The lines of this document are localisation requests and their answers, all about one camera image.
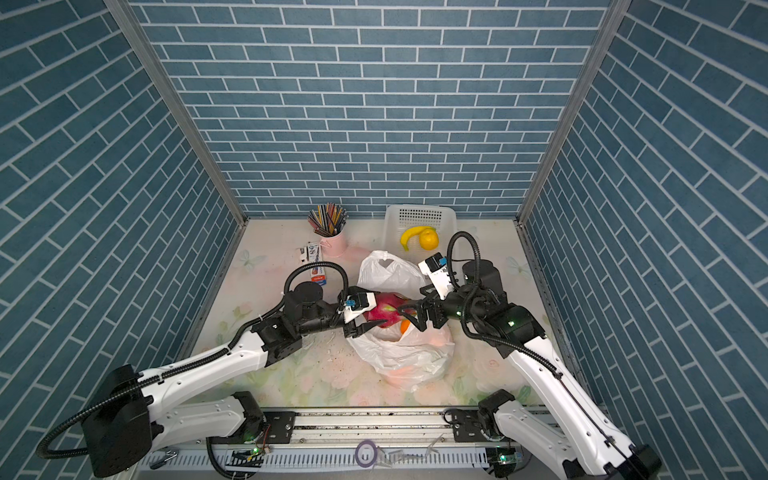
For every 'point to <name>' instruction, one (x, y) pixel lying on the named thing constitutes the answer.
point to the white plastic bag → (418, 358)
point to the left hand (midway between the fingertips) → (380, 305)
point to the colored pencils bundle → (328, 219)
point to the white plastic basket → (399, 217)
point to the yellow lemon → (429, 239)
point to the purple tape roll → (366, 442)
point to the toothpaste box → (314, 255)
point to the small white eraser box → (303, 255)
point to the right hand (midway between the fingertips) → (409, 296)
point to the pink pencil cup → (335, 247)
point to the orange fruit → (404, 324)
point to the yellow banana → (415, 230)
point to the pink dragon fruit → (386, 309)
